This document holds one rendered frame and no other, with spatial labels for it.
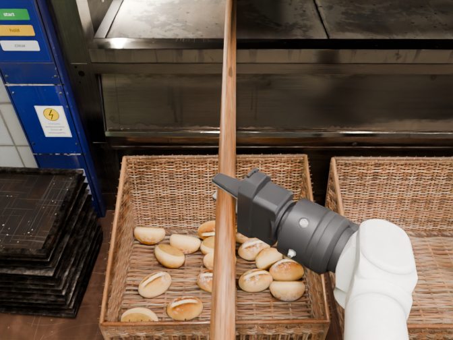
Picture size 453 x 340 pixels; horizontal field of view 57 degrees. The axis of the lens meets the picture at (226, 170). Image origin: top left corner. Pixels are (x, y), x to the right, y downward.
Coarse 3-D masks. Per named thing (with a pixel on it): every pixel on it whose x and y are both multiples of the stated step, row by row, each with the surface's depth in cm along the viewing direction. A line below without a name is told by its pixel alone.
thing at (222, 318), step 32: (224, 32) 106; (224, 64) 94; (224, 96) 84; (224, 128) 76; (224, 160) 70; (224, 192) 64; (224, 224) 60; (224, 256) 56; (224, 288) 52; (224, 320) 49
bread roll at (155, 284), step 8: (160, 272) 120; (144, 280) 118; (152, 280) 118; (160, 280) 118; (168, 280) 120; (144, 288) 117; (152, 288) 117; (160, 288) 118; (168, 288) 120; (144, 296) 118; (152, 296) 118
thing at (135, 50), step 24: (96, 48) 105; (120, 48) 105; (144, 48) 105; (168, 48) 105; (192, 48) 105; (216, 48) 105; (240, 48) 105; (264, 48) 105; (288, 48) 105; (312, 48) 105; (336, 48) 105; (360, 48) 105; (384, 48) 105; (408, 48) 105; (432, 48) 105
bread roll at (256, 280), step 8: (248, 272) 120; (256, 272) 119; (264, 272) 120; (240, 280) 120; (248, 280) 118; (256, 280) 118; (264, 280) 119; (248, 288) 119; (256, 288) 119; (264, 288) 120
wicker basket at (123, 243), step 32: (128, 160) 125; (160, 160) 125; (192, 160) 125; (256, 160) 126; (288, 160) 126; (128, 192) 127; (160, 192) 131; (192, 192) 131; (128, 224) 128; (160, 224) 136; (192, 224) 136; (128, 256) 128; (192, 256) 130; (128, 288) 122; (192, 288) 122; (320, 288) 106; (160, 320) 100; (192, 320) 100; (256, 320) 99; (288, 320) 99; (320, 320) 99
